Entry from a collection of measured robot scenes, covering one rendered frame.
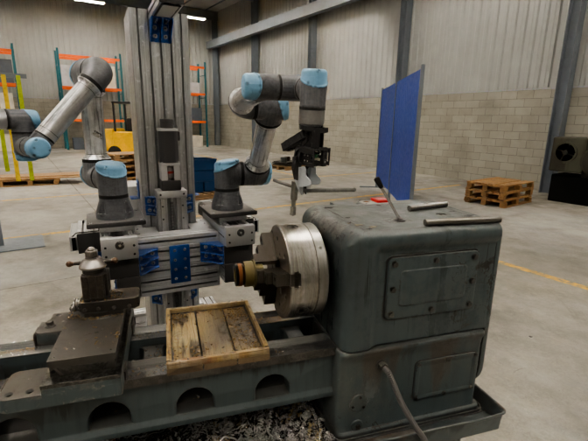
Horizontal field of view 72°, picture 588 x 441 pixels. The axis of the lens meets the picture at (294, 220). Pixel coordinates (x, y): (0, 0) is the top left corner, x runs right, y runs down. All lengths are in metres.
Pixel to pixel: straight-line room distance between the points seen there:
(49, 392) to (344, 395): 0.85
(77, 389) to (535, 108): 11.39
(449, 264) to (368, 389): 0.49
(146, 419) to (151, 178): 1.08
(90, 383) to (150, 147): 1.12
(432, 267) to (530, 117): 10.58
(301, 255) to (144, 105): 1.09
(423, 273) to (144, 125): 1.36
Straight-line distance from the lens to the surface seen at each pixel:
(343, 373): 1.40
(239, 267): 1.33
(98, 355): 1.23
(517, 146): 11.96
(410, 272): 1.34
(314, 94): 1.17
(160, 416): 1.39
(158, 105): 2.00
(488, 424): 1.73
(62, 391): 1.25
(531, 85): 12.00
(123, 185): 1.84
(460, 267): 1.45
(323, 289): 1.28
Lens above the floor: 1.57
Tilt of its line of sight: 14 degrees down
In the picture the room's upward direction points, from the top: 1 degrees clockwise
